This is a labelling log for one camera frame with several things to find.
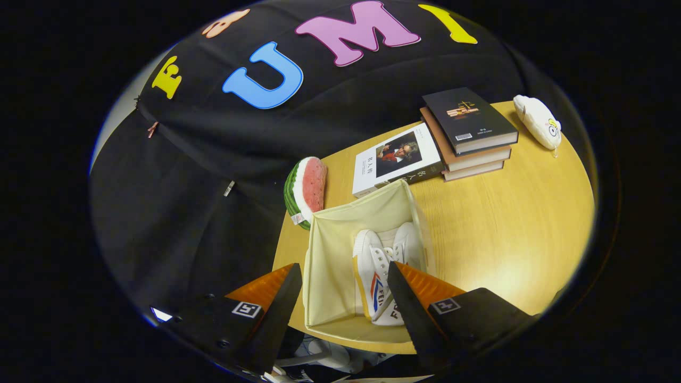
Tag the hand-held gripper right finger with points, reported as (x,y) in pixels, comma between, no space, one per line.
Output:
(415,319)

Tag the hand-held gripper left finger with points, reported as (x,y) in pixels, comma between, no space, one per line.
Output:
(274,319)

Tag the white canvas shoe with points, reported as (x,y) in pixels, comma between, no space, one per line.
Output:
(372,276)
(408,239)

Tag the cream fabric storage box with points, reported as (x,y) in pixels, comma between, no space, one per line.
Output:
(330,266)

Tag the laptop screen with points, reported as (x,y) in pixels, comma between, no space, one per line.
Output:
(160,314)

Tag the watermelon slice plush toy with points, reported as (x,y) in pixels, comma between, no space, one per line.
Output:
(311,186)

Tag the white clip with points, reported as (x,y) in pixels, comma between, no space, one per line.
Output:
(229,188)

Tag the white portrait cover book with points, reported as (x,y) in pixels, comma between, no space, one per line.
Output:
(364,173)

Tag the thin brown book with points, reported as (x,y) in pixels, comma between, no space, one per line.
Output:
(473,171)

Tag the thick brown book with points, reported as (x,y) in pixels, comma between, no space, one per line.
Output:
(479,159)

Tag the black hardcover book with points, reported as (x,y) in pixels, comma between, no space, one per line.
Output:
(468,119)

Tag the pink clip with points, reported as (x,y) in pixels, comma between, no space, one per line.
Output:
(152,129)

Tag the white plush toy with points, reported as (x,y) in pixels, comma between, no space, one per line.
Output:
(537,119)

